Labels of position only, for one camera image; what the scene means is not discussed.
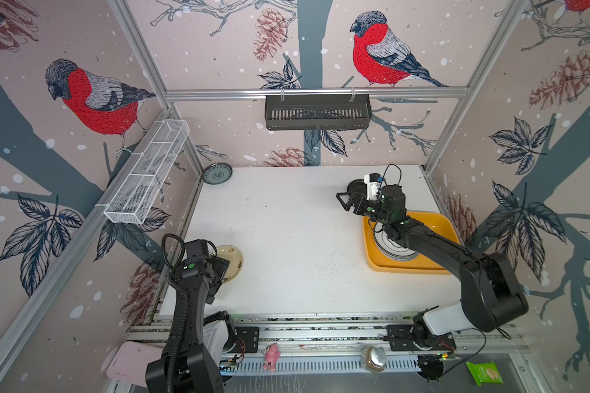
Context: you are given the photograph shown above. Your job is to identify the cream yellow plate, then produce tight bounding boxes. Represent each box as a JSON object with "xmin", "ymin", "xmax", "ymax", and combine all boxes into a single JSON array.
[{"xmin": 217, "ymin": 245, "xmax": 244, "ymax": 283}]

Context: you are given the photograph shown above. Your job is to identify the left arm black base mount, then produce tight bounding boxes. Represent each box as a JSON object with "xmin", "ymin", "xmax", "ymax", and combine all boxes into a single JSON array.
[{"xmin": 203, "ymin": 311, "xmax": 260, "ymax": 358}]

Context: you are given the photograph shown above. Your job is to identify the silver round object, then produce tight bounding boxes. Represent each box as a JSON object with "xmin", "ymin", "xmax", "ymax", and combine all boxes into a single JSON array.
[{"xmin": 361, "ymin": 346, "xmax": 387, "ymax": 373}]

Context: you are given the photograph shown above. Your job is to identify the small black plate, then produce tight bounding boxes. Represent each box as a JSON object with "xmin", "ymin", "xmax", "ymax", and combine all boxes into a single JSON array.
[{"xmin": 347, "ymin": 179, "xmax": 367, "ymax": 196}]

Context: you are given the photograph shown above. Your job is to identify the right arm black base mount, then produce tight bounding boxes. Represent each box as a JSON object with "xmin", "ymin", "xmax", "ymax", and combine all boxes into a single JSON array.
[{"xmin": 383, "ymin": 308, "xmax": 457, "ymax": 352}]

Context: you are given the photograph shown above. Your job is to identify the small teal plate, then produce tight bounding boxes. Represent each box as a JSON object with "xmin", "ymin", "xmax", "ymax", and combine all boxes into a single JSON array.
[{"xmin": 202, "ymin": 162, "xmax": 234, "ymax": 185}]

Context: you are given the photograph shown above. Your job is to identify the green snack packet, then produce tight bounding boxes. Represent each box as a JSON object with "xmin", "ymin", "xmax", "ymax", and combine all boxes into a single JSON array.
[{"xmin": 466, "ymin": 362, "xmax": 504, "ymax": 386}]

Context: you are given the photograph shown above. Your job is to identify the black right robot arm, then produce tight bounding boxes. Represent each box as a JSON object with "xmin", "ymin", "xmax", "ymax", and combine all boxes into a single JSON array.
[{"xmin": 336, "ymin": 181, "xmax": 529, "ymax": 349}]

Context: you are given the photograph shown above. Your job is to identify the white plate dark rim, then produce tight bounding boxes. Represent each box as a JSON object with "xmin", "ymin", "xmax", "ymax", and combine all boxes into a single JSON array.
[{"xmin": 374, "ymin": 223, "xmax": 419, "ymax": 262}]

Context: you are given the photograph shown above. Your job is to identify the black hanging wire basket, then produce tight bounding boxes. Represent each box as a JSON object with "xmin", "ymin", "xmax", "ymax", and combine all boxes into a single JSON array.
[{"xmin": 265, "ymin": 94, "xmax": 372, "ymax": 131}]

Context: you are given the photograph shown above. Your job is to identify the pink toy figure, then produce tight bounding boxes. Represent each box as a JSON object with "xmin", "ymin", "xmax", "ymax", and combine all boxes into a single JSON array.
[{"xmin": 262, "ymin": 343, "xmax": 281, "ymax": 372}]

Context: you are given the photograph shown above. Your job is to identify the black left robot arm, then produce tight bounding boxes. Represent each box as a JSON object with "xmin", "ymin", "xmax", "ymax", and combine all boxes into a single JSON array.
[{"xmin": 145, "ymin": 234, "xmax": 229, "ymax": 392}]

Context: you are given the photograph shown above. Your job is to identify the pink tray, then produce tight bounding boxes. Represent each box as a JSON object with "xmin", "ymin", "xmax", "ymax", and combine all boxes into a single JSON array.
[{"xmin": 106, "ymin": 342, "xmax": 163, "ymax": 387}]

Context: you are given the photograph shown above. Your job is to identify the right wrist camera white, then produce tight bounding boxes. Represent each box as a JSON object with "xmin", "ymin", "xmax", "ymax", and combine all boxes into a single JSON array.
[{"xmin": 364, "ymin": 173, "xmax": 383, "ymax": 201}]

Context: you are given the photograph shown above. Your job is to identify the yellow plastic bin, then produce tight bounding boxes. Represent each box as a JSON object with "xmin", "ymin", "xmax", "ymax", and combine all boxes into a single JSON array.
[{"xmin": 362, "ymin": 211, "xmax": 462, "ymax": 275}]

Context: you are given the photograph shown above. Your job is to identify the aluminium rail base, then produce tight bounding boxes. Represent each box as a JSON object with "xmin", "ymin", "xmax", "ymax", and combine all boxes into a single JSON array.
[{"xmin": 127, "ymin": 313, "xmax": 527, "ymax": 377}]

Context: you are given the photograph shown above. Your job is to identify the white mesh wall shelf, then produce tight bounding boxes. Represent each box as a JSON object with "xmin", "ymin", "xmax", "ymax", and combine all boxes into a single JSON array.
[{"xmin": 104, "ymin": 120, "xmax": 189, "ymax": 224}]

